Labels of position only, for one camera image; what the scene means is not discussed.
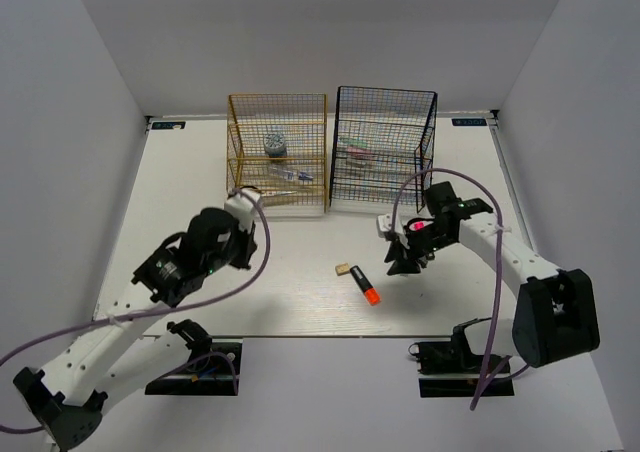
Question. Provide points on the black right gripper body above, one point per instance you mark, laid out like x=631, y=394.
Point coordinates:
x=421, y=243

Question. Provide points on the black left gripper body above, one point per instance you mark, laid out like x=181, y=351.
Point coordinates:
x=242, y=241

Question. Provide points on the pink black highlighter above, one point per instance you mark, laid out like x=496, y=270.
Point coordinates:
x=417, y=225

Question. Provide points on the black handled scissors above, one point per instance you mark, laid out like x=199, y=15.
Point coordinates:
x=271, y=193

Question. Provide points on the small beige eraser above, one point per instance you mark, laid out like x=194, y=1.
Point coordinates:
x=342, y=269

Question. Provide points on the round blue white tape tin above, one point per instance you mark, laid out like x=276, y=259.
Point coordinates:
x=275, y=145

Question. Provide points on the pink correction tape dispenser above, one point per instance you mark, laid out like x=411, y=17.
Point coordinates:
x=357, y=151

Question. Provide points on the green correction tape dispenser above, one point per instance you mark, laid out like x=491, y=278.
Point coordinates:
x=351, y=142

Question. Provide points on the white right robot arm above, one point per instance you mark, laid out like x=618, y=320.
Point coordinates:
x=555, y=315

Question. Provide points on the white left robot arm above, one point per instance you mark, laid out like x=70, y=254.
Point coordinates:
x=70, y=395

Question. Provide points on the orange black highlighter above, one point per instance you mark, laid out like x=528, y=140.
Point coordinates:
x=365, y=285

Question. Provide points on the left blue table label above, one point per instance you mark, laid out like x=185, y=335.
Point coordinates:
x=168, y=125

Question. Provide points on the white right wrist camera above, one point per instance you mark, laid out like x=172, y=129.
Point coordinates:
x=389, y=228

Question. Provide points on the black wire mesh basket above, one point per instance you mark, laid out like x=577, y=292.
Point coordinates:
x=399, y=127

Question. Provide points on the gold wire mesh basket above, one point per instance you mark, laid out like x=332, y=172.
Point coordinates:
x=302, y=118

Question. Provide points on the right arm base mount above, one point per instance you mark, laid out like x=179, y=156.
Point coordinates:
x=443, y=372

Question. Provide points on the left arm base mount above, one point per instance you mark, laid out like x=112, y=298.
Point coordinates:
x=215, y=376

